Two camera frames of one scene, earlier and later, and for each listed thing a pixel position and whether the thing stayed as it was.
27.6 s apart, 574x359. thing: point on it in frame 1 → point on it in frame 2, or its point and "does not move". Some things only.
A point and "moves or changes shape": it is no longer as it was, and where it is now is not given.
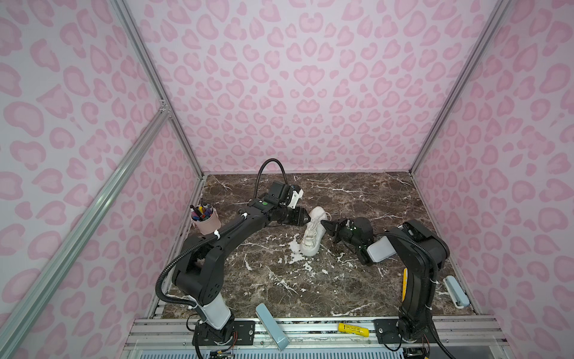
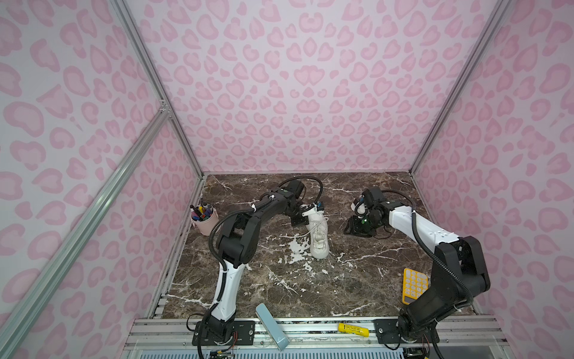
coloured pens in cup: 202,212 does not move
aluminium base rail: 454,337 does not move
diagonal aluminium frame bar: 19,313 does not move
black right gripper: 335,227 → 354,228
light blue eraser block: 270,324 does not move
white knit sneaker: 315,232 moves or changes shape
